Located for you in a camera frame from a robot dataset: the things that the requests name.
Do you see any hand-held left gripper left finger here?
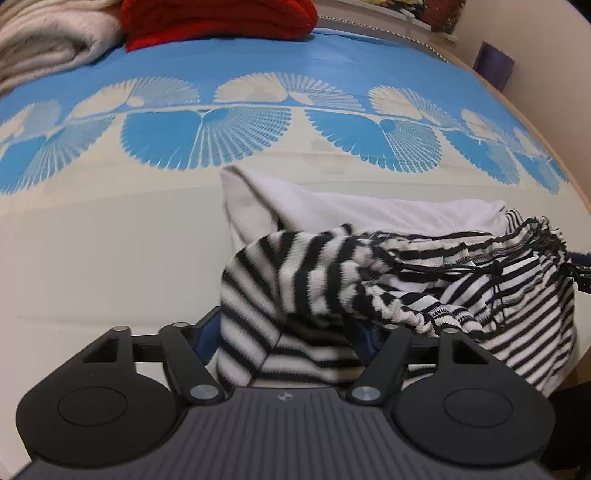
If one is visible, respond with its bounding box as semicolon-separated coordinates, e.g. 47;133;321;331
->
79;306;228;406

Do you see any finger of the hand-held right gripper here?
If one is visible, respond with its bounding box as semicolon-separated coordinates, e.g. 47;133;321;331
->
567;250;591;295

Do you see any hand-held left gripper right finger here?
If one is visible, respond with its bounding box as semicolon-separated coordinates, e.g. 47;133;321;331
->
345;323;500;406

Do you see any striped hooded top white vest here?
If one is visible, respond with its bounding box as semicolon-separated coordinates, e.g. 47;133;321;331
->
217;165;581;398

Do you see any blue patterned bed sheet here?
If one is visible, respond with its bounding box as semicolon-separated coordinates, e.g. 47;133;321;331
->
0;25;575;476

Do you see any purple flat board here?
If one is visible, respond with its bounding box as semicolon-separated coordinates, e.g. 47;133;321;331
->
473;41;515;92

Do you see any red cushion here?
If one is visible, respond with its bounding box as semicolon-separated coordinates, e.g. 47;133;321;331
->
413;0;465;34

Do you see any red folded blanket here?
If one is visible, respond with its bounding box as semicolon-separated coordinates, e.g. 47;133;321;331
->
120;0;319;52

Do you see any white folded quilt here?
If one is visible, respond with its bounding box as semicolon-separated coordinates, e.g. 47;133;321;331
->
0;0;127;97

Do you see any wooden bed frame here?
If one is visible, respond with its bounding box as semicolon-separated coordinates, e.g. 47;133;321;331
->
429;34;591;227

